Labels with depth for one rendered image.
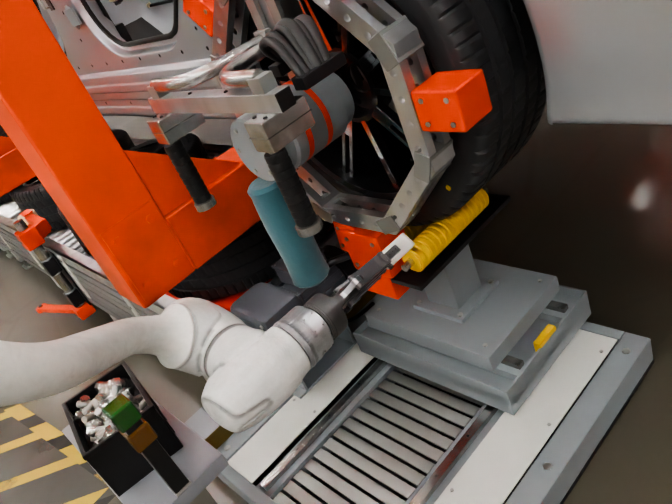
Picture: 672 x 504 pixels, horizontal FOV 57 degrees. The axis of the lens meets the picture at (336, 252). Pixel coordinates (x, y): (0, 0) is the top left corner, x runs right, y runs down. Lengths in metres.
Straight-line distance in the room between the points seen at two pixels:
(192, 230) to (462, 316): 0.70
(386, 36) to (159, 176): 0.75
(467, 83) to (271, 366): 0.50
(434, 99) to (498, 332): 0.67
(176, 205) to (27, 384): 0.91
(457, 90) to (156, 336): 0.57
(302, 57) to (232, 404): 0.51
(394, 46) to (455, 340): 0.76
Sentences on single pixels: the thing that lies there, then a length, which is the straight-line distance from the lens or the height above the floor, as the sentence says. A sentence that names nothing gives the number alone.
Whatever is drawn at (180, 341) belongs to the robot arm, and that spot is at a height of 0.71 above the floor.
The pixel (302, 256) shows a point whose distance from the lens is 1.33.
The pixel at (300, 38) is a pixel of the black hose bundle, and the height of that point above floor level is 1.02.
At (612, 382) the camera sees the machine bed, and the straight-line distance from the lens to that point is 1.52.
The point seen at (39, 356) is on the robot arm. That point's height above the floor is 0.90.
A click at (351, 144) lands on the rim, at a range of 1.34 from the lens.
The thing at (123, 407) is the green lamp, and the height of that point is 0.66.
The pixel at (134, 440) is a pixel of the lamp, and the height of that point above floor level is 0.60.
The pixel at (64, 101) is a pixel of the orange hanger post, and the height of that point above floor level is 1.02.
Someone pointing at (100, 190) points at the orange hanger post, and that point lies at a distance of 1.47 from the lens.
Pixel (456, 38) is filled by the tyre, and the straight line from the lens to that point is 1.01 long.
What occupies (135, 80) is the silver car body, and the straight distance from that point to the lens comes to 2.19.
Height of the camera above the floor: 1.20
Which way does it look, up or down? 30 degrees down
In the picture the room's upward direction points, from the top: 24 degrees counter-clockwise
